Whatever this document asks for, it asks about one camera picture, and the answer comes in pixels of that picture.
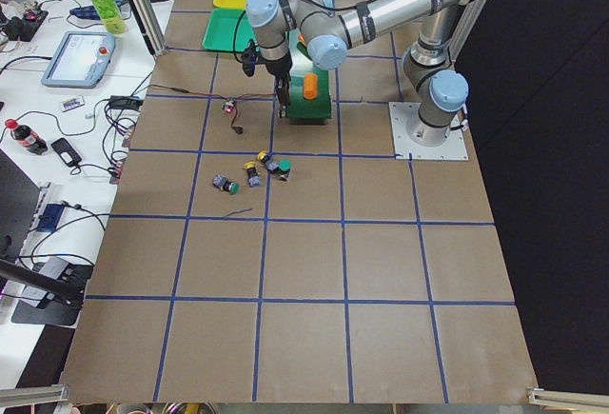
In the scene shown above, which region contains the green drink bottle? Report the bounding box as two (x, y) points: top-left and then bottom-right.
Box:
(91, 0), (126, 34)

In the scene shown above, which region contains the lone green push button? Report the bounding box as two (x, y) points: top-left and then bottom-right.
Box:
(212, 174), (240, 195)

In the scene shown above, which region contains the yellow push button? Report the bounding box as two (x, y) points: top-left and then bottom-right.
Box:
(257, 150), (279, 174)
(244, 161), (262, 187)

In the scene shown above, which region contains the aluminium frame post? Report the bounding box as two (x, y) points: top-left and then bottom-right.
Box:
(128, 0), (166, 57)

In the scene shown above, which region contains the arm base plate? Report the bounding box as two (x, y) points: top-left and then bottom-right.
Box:
(388, 102), (469, 162)

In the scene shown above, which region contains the cola bottle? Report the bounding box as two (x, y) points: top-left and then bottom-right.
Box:
(5, 119), (48, 155)

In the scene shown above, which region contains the teach pendant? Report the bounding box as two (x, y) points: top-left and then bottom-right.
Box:
(41, 31), (116, 89)

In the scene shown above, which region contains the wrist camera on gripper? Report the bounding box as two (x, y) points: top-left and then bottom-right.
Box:
(241, 39), (259, 77)

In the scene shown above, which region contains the plain orange cylinder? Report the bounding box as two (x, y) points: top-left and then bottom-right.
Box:
(302, 72), (319, 100)

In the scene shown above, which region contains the green conveyor belt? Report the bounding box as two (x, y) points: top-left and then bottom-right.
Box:
(281, 29), (331, 123)

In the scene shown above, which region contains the green tray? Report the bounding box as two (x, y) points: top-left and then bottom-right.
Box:
(202, 9), (255, 53)

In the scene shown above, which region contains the red black power wire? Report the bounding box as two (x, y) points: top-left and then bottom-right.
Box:
(147, 83), (286, 129)

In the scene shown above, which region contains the black power adapter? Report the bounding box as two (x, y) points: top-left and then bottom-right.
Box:
(108, 95), (143, 111)

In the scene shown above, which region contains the small controller circuit board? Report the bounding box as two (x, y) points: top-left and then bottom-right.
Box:
(223, 99), (237, 113)

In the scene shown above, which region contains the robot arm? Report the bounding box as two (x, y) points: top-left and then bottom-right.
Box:
(238, 0), (486, 144)

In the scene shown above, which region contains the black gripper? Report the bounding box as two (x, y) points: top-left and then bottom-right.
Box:
(265, 54), (291, 108)

